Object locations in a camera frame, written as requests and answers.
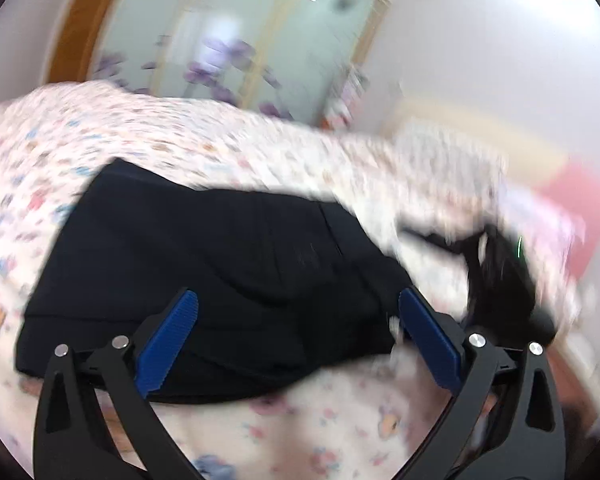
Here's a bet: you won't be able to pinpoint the pink pillow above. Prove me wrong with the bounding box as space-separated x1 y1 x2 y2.
537 159 600 283

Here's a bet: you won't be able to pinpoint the animal print pillow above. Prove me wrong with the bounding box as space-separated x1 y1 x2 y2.
394 130 512 202

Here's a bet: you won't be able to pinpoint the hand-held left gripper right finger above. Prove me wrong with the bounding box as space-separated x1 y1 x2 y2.
398 287 567 480

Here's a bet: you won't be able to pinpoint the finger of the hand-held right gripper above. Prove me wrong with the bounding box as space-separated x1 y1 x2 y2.
397 227 483 262

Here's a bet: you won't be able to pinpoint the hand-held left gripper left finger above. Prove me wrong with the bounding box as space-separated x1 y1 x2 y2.
32 287 202 480

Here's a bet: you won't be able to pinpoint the beige headboard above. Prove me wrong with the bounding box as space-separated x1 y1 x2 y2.
380 99 583 187

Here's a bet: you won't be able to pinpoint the wooden door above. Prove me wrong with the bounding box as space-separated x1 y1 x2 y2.
45 0 132 86

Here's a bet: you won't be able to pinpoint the black pants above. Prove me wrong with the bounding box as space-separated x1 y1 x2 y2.
15 157 422 407

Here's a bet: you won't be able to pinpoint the clear tube of plush toys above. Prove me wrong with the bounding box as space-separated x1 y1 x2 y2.
324 66 372 132

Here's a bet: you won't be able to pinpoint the floral glass sliding wardrobe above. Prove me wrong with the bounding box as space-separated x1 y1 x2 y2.
87 0 392 129

